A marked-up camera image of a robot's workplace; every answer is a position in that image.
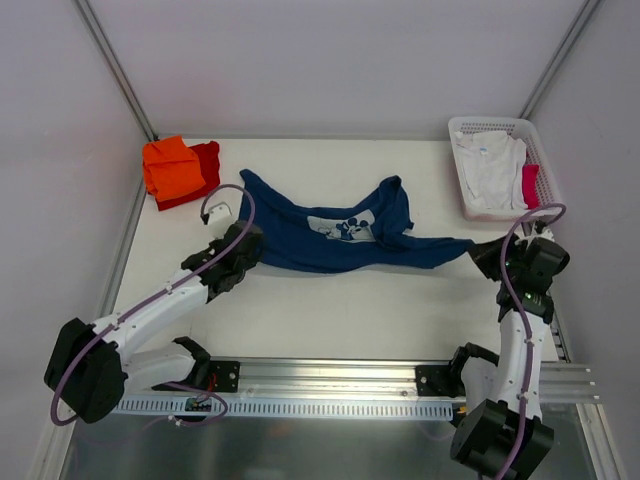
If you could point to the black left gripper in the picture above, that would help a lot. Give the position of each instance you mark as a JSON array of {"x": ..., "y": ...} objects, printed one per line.
[{"x": 245, "y": 240}]

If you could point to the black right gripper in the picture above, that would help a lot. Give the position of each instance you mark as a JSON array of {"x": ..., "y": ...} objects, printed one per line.
[{"x": 501, "y": 255}]

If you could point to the blue printed t shirt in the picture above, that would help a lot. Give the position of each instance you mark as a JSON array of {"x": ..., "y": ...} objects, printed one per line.
[{"x": 329, "y": 240}]

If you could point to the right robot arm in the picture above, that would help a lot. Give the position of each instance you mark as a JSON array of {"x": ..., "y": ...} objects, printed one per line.
[{"x": 502, "y": 435}]

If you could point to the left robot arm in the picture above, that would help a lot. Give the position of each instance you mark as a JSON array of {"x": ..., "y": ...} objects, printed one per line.
[{"x": 94, "y": 365}]

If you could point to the white plastic basket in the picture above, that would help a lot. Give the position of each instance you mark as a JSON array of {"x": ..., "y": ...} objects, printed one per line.
[{"x": 547, "y": 188}]

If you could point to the white t shirt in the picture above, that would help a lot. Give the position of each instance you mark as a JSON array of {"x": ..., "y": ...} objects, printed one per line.
[{"x": 492, "y": 163}]

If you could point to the pink t shirt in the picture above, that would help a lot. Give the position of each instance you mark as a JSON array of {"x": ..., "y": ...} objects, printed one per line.
[{"x": 529, "y": 180}]

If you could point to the orange folded t shirt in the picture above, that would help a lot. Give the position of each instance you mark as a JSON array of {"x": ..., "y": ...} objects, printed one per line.
[{"x": 172, "y": 149}]

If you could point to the red folded t shirt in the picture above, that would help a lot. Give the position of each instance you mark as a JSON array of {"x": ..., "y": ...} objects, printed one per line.
[{"x": 210, "y": 170}]

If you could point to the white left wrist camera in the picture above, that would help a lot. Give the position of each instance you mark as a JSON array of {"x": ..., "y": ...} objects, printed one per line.
[{"x": 218, "y": 218}]

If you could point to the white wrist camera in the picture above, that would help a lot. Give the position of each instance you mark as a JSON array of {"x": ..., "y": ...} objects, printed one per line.
[
  {"x": 218, "y": 218},
  {"x": 539, "y": 231}
]

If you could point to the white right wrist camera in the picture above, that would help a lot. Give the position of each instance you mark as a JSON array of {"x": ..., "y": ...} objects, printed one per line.
[{"x": 539, "y": 231}]

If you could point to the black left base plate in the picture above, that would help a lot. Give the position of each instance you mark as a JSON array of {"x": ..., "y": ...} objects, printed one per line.
[{"x": 214, "y": 376}]

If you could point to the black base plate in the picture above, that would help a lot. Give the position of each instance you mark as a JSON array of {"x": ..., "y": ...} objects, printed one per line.
[
  {"x": 214, "y": 376},
  {"x": 437, "y": 381}
]

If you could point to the aluminium front rail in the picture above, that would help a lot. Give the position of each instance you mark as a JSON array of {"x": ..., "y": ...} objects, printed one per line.
[{"x": 559, "y": 382}]

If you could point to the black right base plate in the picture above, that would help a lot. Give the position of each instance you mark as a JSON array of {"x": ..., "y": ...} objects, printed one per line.
[{"x": 437, "y": 381}]

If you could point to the white slotted cable duct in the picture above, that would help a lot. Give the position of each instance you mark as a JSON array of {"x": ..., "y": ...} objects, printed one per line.
[{"x": 186, "y": 406}]

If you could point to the left aluminium corner post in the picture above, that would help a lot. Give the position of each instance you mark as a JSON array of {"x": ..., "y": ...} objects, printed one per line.
[{"x": 100, "y": 38}]

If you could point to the aluminium corner post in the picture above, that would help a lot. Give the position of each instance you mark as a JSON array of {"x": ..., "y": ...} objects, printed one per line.
[
  {"x": 100, "y": 38},
  {"x": 578, "y": 26}
]

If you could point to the right aluminium corner post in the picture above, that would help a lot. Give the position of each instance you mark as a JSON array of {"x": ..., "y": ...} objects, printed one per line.
[{"x": 578, "y": 26}]

